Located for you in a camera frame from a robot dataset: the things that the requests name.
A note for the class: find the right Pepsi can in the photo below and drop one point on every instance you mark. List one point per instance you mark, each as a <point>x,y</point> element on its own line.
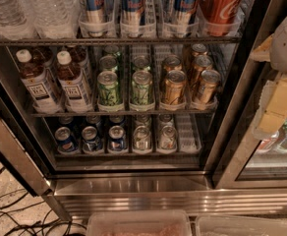
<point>117,142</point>

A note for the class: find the tea bottle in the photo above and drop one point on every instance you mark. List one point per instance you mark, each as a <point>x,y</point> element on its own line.
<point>74,83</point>
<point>40,84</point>

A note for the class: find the clear plastic bin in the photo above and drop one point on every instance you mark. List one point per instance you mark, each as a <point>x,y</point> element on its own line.
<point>227,225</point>
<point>139,223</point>

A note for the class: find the left clear plastic bin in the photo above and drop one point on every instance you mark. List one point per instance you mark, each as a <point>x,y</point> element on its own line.
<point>139,223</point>

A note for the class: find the right clear plastic bin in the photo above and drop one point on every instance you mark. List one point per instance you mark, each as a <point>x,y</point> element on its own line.
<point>227,225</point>

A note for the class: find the red bull can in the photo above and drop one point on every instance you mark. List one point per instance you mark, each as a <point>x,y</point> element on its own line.
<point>98,16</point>
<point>133,17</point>
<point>183,16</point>

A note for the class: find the steel fridge door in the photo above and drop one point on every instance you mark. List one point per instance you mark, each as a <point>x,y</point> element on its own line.
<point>24,139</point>

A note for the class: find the front left green can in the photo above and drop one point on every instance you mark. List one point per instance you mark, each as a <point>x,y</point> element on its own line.
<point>109,93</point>

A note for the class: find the silver can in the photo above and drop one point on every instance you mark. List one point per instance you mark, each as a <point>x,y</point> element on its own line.
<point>167,142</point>
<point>142,140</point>

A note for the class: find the green can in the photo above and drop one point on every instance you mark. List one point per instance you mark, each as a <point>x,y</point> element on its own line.
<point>109,93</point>
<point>142,98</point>
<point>109,63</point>
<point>141,63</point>

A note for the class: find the right front tea bottle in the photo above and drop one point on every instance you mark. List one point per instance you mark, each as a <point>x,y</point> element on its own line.
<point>74,83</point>

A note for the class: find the red Coca-Cola can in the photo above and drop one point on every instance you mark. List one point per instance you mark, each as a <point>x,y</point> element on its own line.
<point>219,14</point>

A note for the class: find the front right silver can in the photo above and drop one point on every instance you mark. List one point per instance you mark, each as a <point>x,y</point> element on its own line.
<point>167,142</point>

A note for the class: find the front left gold can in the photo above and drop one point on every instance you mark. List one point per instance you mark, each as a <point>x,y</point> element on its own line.
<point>172,93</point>

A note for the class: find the middle Red Bull can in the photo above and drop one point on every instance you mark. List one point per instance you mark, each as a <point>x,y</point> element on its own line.
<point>133,17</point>

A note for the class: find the stainless steel fridge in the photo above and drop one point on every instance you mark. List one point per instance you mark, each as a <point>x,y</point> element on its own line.
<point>219,167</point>

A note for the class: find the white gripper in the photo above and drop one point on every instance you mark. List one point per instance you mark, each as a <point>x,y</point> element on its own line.
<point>272,106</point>

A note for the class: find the right Red Bull can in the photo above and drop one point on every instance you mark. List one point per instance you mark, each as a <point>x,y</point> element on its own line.
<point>183,16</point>

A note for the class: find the left Red Bull can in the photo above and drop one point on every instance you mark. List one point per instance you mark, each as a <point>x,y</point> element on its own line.
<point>98,16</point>

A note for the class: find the front right gold can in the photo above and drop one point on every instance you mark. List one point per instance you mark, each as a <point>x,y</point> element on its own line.
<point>206,88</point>

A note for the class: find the front right green can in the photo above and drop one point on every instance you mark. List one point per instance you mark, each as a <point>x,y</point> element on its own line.
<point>142,98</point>

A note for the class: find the left Pepsi can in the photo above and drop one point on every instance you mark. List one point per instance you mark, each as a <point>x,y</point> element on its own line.
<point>67,143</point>

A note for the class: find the middle Pepsi can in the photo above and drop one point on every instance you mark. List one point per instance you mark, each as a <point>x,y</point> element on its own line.
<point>92,143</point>

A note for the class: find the gold can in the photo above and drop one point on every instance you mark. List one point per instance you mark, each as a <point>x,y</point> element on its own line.
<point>170,63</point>
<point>172,93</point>
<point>206,88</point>
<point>199,64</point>

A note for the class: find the pepsi can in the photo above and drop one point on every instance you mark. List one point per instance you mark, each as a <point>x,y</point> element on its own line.
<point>117,142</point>
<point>92,143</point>
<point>67,143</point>

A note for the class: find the front left silver can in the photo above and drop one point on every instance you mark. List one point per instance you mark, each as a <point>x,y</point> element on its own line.
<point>142,140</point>

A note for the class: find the left front tea bottle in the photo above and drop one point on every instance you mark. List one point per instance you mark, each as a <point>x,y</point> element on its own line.
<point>40,84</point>

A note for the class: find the clear water bottle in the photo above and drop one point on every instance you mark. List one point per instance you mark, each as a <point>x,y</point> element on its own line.
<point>14,24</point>
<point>55,19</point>

